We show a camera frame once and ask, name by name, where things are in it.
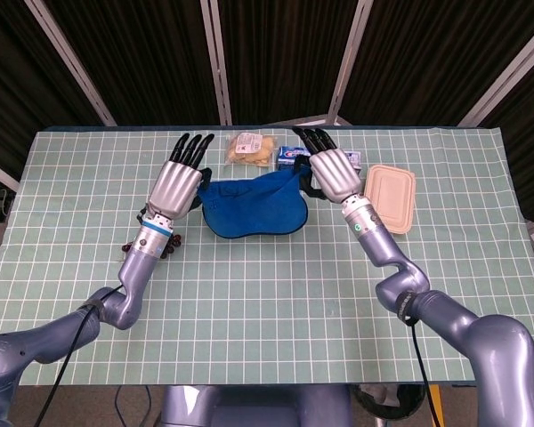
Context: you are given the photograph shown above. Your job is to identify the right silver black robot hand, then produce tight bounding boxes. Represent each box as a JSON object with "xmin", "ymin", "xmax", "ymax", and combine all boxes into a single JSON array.
[{"xmin": 292, "ymin": 126, "xmax": 367, "ymax": 204}]

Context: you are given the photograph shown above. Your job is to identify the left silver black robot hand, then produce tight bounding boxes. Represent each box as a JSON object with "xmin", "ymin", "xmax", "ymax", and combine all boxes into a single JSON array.
[{"xmin": 146, "ymin": 132, "xmax": 216, "ymax": 220}]

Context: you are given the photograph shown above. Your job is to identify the blue microfiber cloth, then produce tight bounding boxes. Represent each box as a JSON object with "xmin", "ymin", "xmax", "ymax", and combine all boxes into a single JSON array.
[{"xmin": 198, "ymin": 171, "xmax": 310, "ymax": 240}]

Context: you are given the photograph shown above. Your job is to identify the blue white toothpaste box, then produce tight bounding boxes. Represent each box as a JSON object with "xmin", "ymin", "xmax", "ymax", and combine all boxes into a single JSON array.
[{"xmin": 277, "ymin": 145, "xmax": 364, "ymax": 171}]

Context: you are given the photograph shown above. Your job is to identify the beige lidded food container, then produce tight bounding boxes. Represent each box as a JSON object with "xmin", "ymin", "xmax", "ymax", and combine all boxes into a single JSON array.
[{"xmin": 363, "ymin": 164, "xmax": 417, "ymax": 235}]

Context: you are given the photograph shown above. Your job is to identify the dark purple grape bunch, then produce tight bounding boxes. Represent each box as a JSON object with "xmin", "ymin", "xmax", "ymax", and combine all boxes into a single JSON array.
[{"xmin": 119, "ymin": 233, "xmax": 182, "ymax": 260}]

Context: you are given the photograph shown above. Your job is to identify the bagged bread rolls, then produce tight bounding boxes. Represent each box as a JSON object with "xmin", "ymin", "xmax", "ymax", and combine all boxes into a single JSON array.
[{"xmin": 224, "ymin": 132, "xmax": 278, "ymax": 169}]

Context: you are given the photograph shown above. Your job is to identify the green checked tablecloth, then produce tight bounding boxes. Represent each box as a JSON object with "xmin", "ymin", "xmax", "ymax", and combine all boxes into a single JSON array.
[{"xmin": 0, "ymin": 125, "xmax": 534, "ymax": 386}]

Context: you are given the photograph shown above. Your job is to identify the silver blue robot torso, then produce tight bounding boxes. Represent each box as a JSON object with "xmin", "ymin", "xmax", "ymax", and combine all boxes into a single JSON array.
[{"xmin": 159, "ymin": 384, "xmax": 355, "ymax": 427}]

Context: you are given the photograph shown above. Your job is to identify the black round floor base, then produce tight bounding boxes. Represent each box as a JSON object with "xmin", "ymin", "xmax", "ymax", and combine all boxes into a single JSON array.
[{"xmin": 353, "ymin": 384, "xmax": 428, "ymax": 422}]

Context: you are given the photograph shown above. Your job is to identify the white partition frame post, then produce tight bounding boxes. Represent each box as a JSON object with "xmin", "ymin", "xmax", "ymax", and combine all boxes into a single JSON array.
[
  {"xmin": 327, "ymin": 0, "xmax": 375, "ymax": 126},
  {"xmin": 24, "ymin": 0, "xmax": 117, "ymax": 127},
  {"xmin": 199, "ymin": 0, "xmax": 234, "ymax": 126},
  {"xmin": 457, "ymin": 17, "xmax": 534, "ymax": 128}
]

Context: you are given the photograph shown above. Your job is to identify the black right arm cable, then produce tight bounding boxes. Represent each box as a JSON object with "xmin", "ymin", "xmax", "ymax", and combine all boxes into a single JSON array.
[{"xmin": 407, "ymin": 318, "xmax": 440, "ymax": 427}]

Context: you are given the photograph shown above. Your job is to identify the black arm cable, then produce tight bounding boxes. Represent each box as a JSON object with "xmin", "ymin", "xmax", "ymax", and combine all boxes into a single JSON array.
[
  {"xmin": 33, "ymin": 286, "xmax": 128, "ymax": 427},
  {"xmin": 407, "ymin": 318, "xmax": 440, "ymax": 427}
]

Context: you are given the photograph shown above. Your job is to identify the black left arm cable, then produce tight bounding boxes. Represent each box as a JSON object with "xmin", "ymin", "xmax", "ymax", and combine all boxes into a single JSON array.
[{"xmin": 33, "ymin": 286, "xmax": 128, "ymax": 427}]

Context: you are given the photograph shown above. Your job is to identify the thin black floor cable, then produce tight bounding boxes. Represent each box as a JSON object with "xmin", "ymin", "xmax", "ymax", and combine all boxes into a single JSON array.
[{"xmin": 114, "ymin": 384, "xmax": 153, "ymax": 427}]

